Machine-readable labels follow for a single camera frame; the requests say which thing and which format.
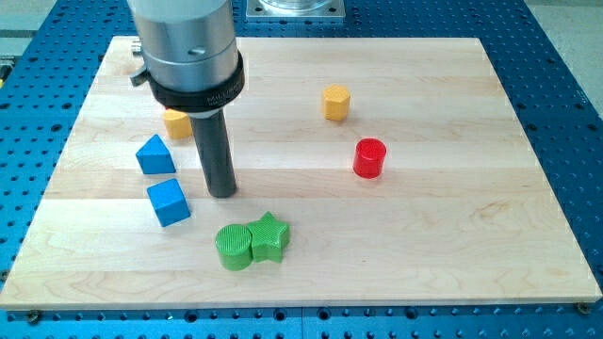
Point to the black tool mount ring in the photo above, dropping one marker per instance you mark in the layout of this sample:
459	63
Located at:
205	100

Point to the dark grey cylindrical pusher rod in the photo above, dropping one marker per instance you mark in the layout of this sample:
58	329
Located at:
213	148

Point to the blue cube block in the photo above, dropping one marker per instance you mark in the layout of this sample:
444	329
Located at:
169	202

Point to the blue triangle block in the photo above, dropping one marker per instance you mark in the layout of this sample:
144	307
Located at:
154	157

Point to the yellow block behind rod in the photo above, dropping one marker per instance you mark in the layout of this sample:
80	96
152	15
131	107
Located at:
177	124

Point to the green cylinder block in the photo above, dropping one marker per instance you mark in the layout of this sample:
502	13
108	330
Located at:
234	246

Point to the green star block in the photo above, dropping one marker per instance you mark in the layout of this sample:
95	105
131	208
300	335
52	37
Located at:
270	236

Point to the yellow hexagon block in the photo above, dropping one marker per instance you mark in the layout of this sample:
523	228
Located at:
335	102

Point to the red cylinder block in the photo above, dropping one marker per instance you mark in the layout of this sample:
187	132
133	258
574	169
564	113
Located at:
369	158

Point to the light wooden board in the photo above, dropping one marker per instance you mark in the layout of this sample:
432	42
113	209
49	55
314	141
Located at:
462	212

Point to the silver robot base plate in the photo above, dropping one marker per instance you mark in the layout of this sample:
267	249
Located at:
296	9

